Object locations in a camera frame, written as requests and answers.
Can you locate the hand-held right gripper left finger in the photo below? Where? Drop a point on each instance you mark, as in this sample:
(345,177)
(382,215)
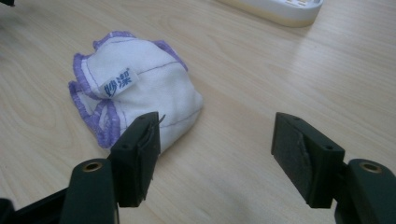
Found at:
(134,161)

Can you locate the white plastic tray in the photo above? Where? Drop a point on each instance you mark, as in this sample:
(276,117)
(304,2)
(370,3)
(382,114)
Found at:
(280,11)

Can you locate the white cloth with purple trim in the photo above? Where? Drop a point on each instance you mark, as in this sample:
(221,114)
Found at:
(149,87)

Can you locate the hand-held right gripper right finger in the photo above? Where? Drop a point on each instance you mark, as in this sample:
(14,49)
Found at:
(314,168)

